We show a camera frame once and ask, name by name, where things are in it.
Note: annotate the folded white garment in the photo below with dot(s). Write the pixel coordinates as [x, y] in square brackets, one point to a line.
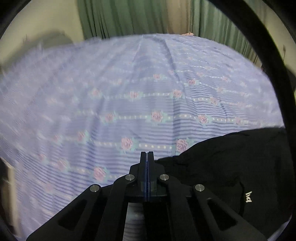
[9, 197]

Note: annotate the left green curtain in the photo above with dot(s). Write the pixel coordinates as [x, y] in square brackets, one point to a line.
[106, 19]

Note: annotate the grey bed headboard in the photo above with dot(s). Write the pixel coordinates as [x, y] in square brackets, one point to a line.
[45, 41]

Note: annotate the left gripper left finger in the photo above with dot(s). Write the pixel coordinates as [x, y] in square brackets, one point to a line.
[98, 212]

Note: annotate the green curtain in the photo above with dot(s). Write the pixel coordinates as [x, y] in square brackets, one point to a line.
[106, 19]
[209, 22]

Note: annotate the beige sheer curtain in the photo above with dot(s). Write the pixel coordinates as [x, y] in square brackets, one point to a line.
[179, 14]

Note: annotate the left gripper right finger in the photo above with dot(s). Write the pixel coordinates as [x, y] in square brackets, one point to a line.
[175, 211]

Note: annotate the black pants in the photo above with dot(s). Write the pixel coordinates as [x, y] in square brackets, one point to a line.
[251, 171]

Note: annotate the right green curtain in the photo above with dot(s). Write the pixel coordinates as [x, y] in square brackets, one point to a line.
[209, 22]

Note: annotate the purple floral bed sheet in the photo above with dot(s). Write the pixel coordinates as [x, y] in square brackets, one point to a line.
[82, 113]

